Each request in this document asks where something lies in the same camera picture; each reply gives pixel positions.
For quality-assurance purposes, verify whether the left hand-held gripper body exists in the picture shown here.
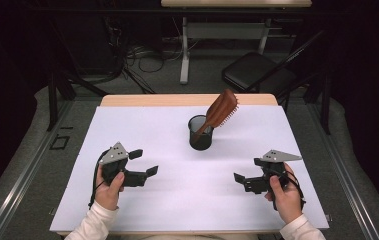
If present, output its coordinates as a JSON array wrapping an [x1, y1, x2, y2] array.
[[98, 141, 149, 188]]

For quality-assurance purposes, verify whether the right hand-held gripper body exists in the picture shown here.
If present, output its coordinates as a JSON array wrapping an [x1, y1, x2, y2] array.
[[243, 149, 303, 195]]

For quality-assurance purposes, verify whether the black mesh cup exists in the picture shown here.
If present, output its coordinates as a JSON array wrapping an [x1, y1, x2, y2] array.
[[187, 114, 216, 152]]

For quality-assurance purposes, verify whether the person's left hand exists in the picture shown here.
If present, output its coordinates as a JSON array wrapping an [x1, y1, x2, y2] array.
[[94, 165, 126, 212]]

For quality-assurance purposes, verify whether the person's right hand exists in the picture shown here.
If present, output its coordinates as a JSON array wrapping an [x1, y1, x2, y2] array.
[[264, 162, 304, 225]]

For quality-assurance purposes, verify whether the white board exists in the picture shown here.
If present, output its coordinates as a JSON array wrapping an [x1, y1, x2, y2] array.
[[49, 104, 330, 233]]

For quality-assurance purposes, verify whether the black metal stand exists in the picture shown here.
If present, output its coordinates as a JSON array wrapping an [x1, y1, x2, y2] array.
[[45, 19, 110, 132], [305, 73, 331, 135]]

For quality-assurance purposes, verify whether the light wooden table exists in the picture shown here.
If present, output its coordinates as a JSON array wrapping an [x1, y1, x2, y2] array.
[[56, 93, 326, 238]]

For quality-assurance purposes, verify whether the black folding chair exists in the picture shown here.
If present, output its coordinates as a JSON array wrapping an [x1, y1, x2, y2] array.
[[221, 29, 328, 101]]

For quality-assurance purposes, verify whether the white-legged desk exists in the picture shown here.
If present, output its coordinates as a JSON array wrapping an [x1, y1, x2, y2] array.
[[160, 0, 313, 85]]

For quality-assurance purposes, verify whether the left hand-held gripper black cable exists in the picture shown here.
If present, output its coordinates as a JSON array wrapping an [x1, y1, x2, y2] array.
[[88, 149, 110, 209]]

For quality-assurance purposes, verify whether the hand-held gripper black cable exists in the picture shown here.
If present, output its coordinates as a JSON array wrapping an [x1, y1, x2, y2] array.
[[88, 149, 110, 209], [283, 168, 307, 209]]

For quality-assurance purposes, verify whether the right hand-held gripper black cable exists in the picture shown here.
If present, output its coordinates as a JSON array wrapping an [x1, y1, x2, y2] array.
[[283, 168, 307, 209]]

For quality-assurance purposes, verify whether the grey metal floor rail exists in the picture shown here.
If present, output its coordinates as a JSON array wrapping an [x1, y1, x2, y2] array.
[[305, 103, 379, 240], [0, 99, 75, 240]]

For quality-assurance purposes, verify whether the tangle of floor cables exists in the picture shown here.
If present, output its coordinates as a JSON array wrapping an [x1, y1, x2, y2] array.
[[103, 16, 185, 94]]

